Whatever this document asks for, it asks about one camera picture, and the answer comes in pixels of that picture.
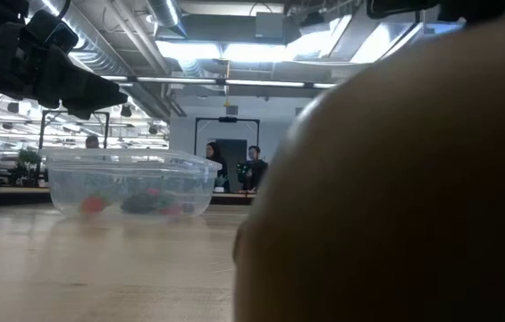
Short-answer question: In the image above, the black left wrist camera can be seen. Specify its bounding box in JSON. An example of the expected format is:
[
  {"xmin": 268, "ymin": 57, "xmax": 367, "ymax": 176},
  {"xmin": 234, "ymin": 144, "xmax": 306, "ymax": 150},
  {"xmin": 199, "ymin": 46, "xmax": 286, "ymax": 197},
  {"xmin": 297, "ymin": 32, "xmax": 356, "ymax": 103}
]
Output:
[{"xmin": 26, "ymin": 9, "xmax": 80, "ymax": 55}]

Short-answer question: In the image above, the black round berry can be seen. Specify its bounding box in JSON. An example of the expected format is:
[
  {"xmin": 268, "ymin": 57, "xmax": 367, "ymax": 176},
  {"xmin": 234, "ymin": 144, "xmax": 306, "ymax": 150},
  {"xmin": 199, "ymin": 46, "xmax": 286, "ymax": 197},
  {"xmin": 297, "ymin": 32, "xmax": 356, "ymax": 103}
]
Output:
[{"xmin": 121, "ymin": 192, "xmax": 160, "ymax": 215}]

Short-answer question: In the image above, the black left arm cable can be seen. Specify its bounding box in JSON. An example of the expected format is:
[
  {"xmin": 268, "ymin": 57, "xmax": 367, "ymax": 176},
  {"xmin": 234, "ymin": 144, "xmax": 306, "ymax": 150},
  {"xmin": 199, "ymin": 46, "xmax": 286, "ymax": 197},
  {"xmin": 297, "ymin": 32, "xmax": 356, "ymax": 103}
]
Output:
[{"xmin": 57, "ymin": 0, "xmax": 73, "ymax": 21}]

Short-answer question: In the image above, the black gantry frame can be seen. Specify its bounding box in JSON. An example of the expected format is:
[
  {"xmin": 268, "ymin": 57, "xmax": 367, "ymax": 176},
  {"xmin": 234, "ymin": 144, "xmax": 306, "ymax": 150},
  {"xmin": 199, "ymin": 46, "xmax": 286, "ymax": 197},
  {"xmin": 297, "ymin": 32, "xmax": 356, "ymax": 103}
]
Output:
[
  {"xmin": 38, "ymin": 109, "xmax": 111, "ymax": 151},
  {"xmin": 193, "ymin": 115, "xmax": 261, "ymax": 157}
]

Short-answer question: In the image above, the brown kiwi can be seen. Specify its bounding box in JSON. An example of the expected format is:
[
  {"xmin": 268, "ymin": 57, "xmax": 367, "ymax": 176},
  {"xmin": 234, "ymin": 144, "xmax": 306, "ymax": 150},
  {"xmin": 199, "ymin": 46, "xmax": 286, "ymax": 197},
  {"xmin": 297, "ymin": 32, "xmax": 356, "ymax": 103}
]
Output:
[{"xmin": 232, "ymin": 13, "xmax": 505, "ymax": 322}]

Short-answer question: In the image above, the wooden workbench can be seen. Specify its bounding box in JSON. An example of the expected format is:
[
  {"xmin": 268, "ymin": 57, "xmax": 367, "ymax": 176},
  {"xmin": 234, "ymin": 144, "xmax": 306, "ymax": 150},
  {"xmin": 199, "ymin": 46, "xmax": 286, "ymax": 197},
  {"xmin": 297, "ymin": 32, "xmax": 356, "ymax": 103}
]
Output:
[
  {"xmin": 209, "ymin": 191, "xmax": 253, "ymax": 206},
  {"xmin": 0, "ymin": 185, "xmax": 52, "ymax": 208}
]

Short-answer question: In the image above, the grey electrical box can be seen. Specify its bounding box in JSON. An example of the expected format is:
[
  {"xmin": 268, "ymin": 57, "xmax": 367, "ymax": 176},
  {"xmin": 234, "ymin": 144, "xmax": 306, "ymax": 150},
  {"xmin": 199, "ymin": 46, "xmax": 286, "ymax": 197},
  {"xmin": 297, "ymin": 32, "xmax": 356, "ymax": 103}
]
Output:
[{"xmin": 255, "ymin": 12, "xmax": 285, "ymax": 39}]

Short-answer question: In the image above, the green bonsai plant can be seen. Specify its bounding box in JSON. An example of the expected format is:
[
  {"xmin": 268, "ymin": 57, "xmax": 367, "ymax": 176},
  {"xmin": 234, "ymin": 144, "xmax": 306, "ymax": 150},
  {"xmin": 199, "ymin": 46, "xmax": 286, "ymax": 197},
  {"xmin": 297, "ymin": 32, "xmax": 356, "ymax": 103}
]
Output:
[{"xmin": 8, "ymin": 147, "xmax": 42, "ymax": 187}]

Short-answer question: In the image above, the red cherry green stem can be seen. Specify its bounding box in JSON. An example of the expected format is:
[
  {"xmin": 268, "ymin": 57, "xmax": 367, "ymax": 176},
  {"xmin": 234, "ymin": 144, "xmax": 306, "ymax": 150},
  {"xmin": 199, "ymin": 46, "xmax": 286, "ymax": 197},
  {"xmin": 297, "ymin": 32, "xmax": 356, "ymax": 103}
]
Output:
[{"xmin": 80, "ymin": 192, "xmax": 113, "ymax": 215}]

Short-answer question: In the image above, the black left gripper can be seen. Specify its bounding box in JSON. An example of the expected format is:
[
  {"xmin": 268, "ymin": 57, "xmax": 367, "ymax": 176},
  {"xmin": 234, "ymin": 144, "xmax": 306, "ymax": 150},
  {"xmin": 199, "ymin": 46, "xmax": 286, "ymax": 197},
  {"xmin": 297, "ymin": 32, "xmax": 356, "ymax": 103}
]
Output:
[{"xmin": 0, "ymin": 21, "xmax": 128, "ymax": 121}]

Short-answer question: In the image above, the clear plastic tupperware container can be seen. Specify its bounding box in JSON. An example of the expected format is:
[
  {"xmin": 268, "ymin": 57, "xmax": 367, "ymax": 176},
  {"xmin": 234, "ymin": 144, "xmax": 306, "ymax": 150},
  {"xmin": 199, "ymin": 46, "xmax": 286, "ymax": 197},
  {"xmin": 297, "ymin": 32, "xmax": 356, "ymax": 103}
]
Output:
[{"xmin": 39, "ymin": 148, "xmax": 223, "ymax": 220}]

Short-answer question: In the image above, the long white light bar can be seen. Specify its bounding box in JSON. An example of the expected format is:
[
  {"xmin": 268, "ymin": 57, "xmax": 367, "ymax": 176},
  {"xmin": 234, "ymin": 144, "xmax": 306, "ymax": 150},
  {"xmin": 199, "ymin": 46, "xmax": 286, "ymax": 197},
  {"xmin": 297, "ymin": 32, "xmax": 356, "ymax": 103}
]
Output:
[{"xmin": 99, "ymin": 73, "xmax": 338, "ymax": 89}]

